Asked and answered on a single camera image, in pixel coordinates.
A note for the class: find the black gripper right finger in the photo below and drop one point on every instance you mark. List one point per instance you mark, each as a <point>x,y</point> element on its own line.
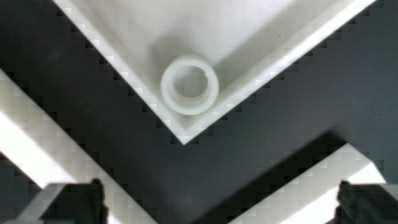
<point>368,204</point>

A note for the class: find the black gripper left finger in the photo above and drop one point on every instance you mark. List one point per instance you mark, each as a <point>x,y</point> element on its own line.
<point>68,204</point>

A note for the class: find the white fence piece left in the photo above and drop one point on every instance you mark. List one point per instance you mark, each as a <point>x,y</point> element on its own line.
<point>48,156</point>

